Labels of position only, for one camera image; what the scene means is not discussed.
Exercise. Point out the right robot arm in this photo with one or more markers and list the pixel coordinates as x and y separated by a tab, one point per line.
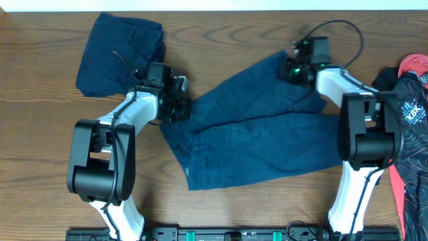
369	137

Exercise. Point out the red garment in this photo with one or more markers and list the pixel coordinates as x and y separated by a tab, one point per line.
414	65

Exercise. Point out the black mounting rail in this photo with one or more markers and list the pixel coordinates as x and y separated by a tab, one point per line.
298	232

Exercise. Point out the blue denim shorts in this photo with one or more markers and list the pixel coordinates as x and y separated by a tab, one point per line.
254	127

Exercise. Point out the folded dark navy garment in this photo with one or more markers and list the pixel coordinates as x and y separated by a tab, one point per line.
117	54

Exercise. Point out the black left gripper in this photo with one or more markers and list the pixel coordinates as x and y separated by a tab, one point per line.
184	114

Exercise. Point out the black patterned jersey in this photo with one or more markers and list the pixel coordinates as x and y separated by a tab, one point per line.
413	140

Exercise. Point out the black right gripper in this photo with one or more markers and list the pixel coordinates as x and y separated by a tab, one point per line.
285	73

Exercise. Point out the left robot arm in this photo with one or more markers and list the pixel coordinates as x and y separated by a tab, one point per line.
102	164

